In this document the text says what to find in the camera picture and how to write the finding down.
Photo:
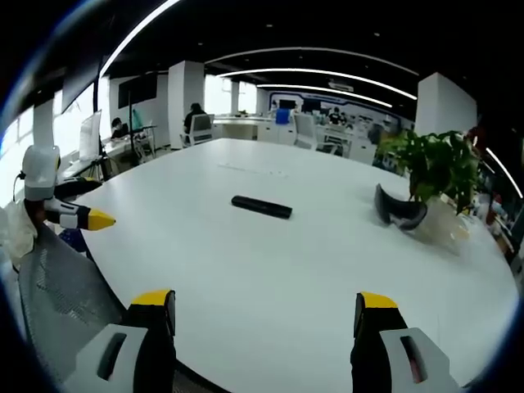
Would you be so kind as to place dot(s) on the black grey headset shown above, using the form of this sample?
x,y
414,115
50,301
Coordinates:
x,y
399,210

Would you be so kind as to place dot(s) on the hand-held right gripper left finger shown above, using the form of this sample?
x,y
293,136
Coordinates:
x,y
135,348

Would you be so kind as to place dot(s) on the grey mesh office chair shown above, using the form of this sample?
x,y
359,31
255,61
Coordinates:
x,y
61,294

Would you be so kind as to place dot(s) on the black remote control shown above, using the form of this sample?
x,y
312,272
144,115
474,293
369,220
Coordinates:
x,y
262,207

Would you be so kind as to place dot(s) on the white monitor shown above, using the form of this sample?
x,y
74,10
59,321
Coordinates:
x,y
90,137

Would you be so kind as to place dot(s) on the white office chair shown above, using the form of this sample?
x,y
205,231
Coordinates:
x,y
201,127
305,132

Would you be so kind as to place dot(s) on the clear plastic plant pot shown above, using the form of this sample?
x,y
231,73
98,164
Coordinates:
x,y
442,223

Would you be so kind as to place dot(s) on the blue box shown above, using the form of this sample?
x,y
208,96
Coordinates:
x,y
283,116

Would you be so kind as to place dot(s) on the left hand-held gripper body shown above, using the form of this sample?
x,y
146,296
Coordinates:
x,y
39,174

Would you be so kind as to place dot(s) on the black tripod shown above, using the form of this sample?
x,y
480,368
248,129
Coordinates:
x,y
100,163

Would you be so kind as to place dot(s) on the green potted plant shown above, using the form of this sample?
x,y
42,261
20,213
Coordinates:
x,y
440,165

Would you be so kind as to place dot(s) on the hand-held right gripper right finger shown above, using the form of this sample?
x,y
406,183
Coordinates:
x,y
385,348

